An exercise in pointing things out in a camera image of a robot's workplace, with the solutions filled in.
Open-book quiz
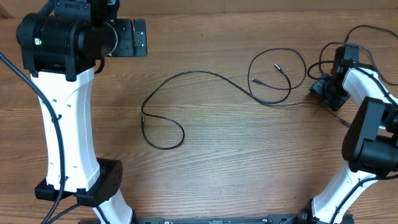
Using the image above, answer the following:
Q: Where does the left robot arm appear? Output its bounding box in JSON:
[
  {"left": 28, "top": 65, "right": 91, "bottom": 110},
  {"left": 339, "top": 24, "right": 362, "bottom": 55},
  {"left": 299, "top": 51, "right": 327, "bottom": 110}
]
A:
[{"left": 16, "top": 1, "right": 147, "bottom": 223}]

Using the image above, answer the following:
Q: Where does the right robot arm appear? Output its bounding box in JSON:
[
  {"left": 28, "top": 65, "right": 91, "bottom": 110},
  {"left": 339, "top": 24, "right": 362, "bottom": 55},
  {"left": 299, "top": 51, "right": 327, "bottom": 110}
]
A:
[{"left": 290, "top": 42, "right": 397, "bottom": 223}]

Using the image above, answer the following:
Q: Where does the black short connector cable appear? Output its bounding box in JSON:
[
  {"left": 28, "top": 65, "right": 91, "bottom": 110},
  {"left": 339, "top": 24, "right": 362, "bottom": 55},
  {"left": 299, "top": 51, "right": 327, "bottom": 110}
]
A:
[{"left": 141, "top": 70, "right": 352, "bottom": 151}]

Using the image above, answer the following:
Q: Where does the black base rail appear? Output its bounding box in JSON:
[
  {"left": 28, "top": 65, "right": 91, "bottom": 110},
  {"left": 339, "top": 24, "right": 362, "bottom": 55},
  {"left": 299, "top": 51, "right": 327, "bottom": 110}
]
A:
[{"left": 132, "top": 214, "right": 299, "bottom": 224}]

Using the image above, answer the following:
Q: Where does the black USB cable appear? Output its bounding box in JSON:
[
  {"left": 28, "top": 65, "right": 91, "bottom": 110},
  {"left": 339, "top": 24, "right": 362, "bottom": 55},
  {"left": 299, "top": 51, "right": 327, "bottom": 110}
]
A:
[{"left": 318, "top": 24, "right": 398, "bottom": 86}]

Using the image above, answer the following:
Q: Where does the thin black barrel cable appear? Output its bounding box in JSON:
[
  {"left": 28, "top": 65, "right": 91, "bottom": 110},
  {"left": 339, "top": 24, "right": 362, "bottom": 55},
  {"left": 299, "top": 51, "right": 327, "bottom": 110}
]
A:
[{"left": 247, "top": 47, "right": 308, "bottom": 105}]

